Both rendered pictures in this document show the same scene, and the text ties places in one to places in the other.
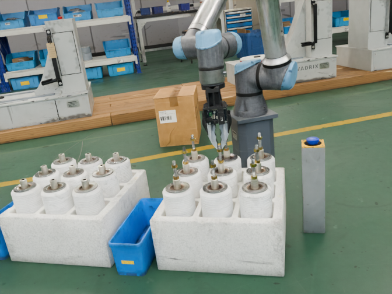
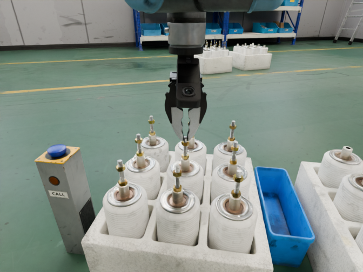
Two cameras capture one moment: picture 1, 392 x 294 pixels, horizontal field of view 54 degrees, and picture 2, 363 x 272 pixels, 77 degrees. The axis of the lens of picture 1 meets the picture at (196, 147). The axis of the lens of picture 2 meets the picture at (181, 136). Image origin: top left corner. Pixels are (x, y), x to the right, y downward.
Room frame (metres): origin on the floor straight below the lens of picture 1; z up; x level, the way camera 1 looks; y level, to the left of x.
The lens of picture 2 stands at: (1.65, -0.14, 0.60)
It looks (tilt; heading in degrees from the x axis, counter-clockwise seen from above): 28 degrees down; 173
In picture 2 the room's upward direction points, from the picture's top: straight up
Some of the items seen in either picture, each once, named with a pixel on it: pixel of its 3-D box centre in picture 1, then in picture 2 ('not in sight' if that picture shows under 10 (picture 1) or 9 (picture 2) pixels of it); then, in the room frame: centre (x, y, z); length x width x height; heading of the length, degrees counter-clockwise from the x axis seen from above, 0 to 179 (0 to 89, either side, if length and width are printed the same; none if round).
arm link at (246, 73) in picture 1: (249, 75); not in sight; (1.66, -0.27, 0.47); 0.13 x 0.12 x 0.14; 56
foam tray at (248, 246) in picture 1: (226, 214); (185, 213); (1.16, -0.07, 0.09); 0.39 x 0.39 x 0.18; 75
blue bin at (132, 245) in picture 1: (143, 234); (275, 210); (1.15, 0.21, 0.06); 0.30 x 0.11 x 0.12; 165
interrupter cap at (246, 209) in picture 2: (195, 158); (234, 206); (1.31, 0.01, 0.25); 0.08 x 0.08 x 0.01
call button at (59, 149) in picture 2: (312, 141); (57, 151); (1.16, -0.37, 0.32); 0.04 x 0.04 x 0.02
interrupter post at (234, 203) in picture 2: (194, 155); (234, 202); (1.31, 0.01, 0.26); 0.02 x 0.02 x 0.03
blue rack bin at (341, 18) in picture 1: (338, 18); not in sight; (6.42, -2.51, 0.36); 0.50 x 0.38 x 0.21; 8
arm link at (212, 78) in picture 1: (213, 76); (185, 35); (1.15, -0.08, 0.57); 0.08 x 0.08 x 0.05
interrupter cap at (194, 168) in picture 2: (221, 171); (185, 168); (1.16, -0.07, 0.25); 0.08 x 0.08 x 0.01
